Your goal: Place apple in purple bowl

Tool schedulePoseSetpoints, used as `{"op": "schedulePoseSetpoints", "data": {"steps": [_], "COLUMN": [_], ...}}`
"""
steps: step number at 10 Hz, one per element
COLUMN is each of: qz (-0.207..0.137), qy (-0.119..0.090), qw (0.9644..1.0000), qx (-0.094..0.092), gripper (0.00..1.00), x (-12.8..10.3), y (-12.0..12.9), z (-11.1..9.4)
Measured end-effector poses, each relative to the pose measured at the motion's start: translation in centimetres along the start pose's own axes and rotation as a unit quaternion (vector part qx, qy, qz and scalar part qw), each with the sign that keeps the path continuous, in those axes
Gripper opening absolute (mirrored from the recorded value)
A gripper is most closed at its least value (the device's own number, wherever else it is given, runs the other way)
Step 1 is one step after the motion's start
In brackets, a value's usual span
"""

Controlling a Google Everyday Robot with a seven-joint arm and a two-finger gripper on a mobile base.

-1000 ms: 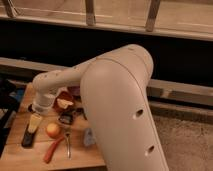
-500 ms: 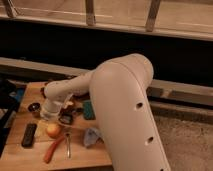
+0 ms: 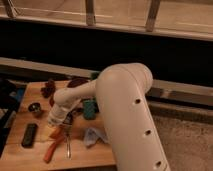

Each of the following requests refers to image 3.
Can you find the yellow orange apple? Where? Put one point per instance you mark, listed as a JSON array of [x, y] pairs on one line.
[[56, 133]]

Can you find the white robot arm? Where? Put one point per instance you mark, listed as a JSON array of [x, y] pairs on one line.
[[120, 94]]

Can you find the purple bowl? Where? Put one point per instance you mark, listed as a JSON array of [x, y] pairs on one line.
[[76, 82]]

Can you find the green plastic tray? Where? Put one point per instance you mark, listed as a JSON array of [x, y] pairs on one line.
[[94, 75]]

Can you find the small dark toy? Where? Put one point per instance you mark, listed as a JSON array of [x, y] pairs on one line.
[[69, 119]]

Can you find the crumpled blue cloth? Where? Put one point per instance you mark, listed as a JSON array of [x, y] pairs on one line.
[[92, 135]]

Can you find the dark grape bunch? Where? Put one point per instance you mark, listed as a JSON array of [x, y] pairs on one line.
[[48, 89]]

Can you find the silver fork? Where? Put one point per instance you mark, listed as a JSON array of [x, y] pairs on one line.
[[67, 135]]

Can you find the small metal cup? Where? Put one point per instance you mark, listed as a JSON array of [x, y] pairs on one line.
[[35, 109]]

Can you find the orange carrot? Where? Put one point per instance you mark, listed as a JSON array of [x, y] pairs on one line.
[[50, 151]]

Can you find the dark chair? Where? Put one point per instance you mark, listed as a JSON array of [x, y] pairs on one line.
[[10, 98]]

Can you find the black remote control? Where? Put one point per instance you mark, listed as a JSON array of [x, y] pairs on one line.
[[29, 135]]

